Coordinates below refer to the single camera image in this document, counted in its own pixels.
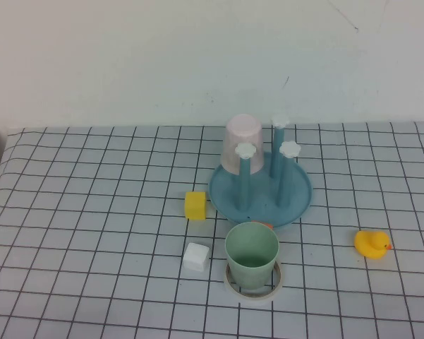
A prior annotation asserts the green plastic cup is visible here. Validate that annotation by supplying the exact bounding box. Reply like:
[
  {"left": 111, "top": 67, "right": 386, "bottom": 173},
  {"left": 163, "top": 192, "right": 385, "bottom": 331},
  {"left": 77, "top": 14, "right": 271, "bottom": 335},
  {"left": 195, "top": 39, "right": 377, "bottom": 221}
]
[{"left": 224, "top": 222, "right": 280, "bottom": 291}]

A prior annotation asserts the pink plastic cup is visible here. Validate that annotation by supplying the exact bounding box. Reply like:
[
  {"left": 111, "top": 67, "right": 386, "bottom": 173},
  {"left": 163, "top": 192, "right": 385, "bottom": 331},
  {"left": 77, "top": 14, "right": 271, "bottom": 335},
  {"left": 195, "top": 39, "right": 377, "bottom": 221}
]
[{"left": 219, "top": 114, "right": 265, "bottom": 176}]

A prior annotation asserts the blue cup stand with pegs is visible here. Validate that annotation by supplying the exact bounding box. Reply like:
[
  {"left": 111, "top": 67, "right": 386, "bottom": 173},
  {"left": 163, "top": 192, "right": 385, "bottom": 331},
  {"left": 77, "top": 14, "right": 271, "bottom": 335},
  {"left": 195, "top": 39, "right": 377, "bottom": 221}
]
[{"left": 208, "top": 114, "right": 314, "bottom": 230}]

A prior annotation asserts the yellow foam cube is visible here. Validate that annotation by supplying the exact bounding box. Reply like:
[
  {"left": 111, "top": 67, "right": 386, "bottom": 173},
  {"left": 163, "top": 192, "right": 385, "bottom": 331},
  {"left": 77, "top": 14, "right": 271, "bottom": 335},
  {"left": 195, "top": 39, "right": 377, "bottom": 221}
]
[{"left": 184, "top": 191, "right": 208, "bottom": 222}]

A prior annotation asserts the white foam cube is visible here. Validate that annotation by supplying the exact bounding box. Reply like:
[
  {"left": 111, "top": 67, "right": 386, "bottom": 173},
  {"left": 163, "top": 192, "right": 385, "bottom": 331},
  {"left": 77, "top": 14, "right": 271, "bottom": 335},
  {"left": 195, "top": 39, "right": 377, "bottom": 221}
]
[{"left": 182, "top": 242, "right": 210, "bottom": 273}]

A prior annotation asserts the white tape roll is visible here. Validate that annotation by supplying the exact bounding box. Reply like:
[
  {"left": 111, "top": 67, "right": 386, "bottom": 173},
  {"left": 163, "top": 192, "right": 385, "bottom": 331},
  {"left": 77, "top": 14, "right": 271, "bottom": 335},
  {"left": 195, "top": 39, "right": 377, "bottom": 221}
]
[{"left": 222, "top": 260, "right": 284, "bottom": 302}]

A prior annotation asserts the grey checkered tablecloth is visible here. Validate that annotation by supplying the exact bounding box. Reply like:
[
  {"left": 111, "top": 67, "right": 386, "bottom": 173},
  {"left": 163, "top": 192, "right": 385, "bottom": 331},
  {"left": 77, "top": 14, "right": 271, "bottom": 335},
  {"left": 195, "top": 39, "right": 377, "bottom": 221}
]
[{"left": 0, "top": 121, "right": 424, "bottom": 339}]

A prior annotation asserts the yellow rubber duck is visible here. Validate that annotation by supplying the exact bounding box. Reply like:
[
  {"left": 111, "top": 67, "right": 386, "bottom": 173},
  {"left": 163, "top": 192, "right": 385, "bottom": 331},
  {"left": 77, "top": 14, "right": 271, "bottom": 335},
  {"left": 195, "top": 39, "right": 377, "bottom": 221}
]
[{"left": 353, "top": 230, "right": 393, "bottom": 261}]

